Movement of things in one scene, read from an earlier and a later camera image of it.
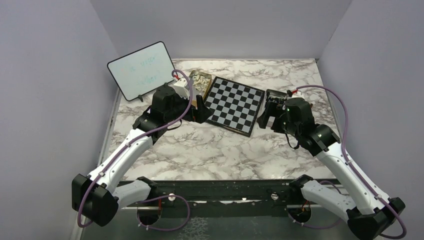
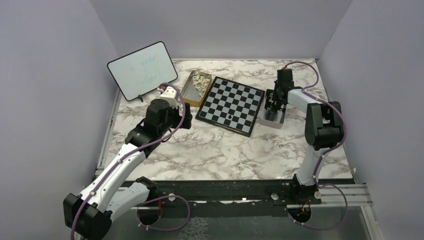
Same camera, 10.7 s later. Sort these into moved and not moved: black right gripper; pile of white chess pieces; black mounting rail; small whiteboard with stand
Moved: black right gripper
Not moved: pile of white chess pieces; black mounting rail; small whiteboard with stand
